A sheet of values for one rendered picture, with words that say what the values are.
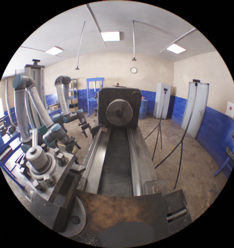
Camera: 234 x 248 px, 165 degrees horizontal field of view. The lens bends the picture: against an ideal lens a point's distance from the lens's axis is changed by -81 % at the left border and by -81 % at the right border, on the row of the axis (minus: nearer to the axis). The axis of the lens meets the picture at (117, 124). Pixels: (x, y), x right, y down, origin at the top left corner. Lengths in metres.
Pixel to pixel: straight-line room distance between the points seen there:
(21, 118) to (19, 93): 0.20
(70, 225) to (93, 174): 0.36
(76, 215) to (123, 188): 0.38
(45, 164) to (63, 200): 0.12
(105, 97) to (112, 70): 3.47
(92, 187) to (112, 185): 0.18
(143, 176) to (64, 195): 0.46
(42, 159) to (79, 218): 0.26
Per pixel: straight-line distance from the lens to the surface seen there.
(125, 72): 4.31
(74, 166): 0.30
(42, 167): 0.26
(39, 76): 1.36
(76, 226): 0.40
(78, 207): 0.39
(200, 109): 3.56
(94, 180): 0.54
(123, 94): 0.93
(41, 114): 0.85
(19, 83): 0.79
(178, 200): 0.56
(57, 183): 0.24
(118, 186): 0.64
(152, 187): 0.51
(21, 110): 0.82
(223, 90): 3.27
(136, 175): 0.56
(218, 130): 3.19
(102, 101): 0.96
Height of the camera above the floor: 1.32
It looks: 25 degrees down
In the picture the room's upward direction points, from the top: 2 degrees clockwise
